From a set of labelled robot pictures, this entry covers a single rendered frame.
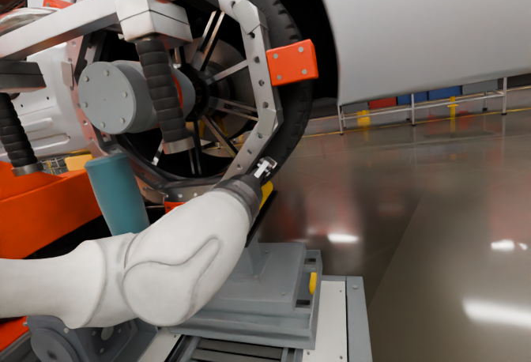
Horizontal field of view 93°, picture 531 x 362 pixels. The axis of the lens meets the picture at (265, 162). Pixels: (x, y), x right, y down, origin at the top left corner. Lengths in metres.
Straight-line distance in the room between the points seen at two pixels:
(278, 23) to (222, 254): 0.49
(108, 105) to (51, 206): 0.50
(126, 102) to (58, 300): 0.31
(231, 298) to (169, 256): 0.64
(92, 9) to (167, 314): 0.41
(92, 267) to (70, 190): 0.63
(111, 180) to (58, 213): 0.36
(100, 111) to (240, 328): 0.71
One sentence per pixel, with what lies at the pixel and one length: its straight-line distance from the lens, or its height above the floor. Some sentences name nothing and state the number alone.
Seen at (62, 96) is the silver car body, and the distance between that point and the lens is 1.09.
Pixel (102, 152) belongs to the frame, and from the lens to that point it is 0.81.
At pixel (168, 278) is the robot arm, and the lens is 0.26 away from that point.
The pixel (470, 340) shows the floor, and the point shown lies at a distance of 1.09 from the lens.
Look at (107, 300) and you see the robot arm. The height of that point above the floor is 0.60.
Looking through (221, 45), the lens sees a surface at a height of 0.97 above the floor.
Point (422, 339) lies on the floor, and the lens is 1.06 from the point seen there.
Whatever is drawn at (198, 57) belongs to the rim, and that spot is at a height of 0.93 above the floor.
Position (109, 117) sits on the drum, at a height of 0.82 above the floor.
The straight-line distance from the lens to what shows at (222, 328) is 0.95.
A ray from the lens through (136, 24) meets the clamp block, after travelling 0.39.
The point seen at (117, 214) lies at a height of 0.61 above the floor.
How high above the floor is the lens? 0.80
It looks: 14 degrees down
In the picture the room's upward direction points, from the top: 12 degrees counter-clockwise
